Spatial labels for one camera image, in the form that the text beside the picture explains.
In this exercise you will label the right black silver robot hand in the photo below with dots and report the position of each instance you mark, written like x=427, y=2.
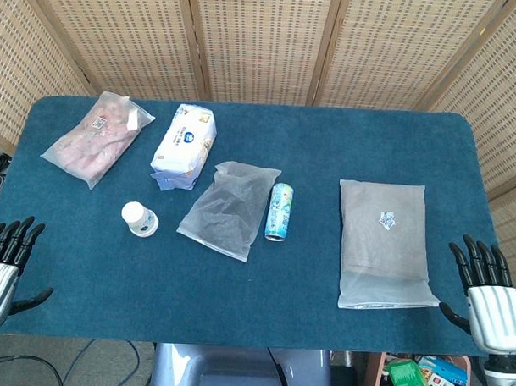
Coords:
x=497, y=311

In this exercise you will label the blue printed box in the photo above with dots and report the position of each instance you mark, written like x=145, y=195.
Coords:
x=444, y=369

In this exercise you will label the green snack package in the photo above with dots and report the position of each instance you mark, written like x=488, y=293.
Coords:
x=408, y=378

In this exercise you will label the bagged grey clothing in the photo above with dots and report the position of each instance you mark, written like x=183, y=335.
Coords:
x=383, y=256

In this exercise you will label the brown wooden shelf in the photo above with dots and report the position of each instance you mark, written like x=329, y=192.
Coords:
x=372, y=375

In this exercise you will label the bagged pink clothing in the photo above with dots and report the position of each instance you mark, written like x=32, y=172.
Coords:
x=94, y=140

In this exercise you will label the white blue tissue pack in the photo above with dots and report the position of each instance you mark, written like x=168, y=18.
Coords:
x=183, y=144

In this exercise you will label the blue drink can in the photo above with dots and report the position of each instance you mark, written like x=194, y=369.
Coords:
x=279, y=210

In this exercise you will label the bagged dark clothing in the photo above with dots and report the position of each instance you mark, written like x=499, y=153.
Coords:
x=228, y=209

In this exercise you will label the blue carpet table cover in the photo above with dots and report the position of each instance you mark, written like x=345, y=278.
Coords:
x=254, y=294

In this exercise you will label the silver-blue robot torso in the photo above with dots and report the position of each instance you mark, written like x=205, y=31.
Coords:
x=235, y=370

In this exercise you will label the woven bamboo folding screen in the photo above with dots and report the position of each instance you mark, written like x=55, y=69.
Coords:
x=263, y=40

